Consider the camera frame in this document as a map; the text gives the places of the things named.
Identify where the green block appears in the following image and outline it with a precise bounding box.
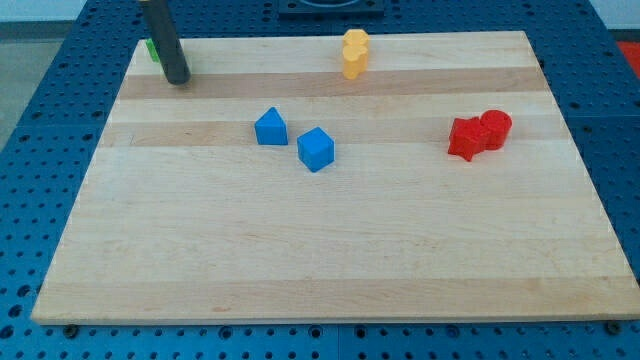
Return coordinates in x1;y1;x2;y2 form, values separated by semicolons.
145;38;160;63

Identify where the red cylinder block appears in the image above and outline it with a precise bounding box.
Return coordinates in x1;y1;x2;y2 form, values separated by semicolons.
480;109;513;150

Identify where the yellow hexagon block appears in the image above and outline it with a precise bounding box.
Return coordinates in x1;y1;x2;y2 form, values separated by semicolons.
342;29;370;48

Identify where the blue triangle block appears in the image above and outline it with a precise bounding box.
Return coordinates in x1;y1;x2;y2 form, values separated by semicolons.
254;107;288;146

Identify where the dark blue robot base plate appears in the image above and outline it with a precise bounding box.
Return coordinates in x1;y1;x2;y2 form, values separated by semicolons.
278;0;385;18

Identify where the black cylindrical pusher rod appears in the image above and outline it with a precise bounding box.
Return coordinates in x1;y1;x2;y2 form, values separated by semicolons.
139;0;191;85

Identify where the red star block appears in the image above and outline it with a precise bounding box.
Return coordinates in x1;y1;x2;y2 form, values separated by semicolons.
448;117;490;162

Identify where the yellow heart block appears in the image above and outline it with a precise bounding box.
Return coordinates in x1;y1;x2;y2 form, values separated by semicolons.
342;45;369;80

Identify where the blue cube block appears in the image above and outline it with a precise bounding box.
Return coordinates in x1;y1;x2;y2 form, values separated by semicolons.
297;127;335;172

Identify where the wooden board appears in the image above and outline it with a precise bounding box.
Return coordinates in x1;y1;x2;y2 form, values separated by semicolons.
32;31;639;325

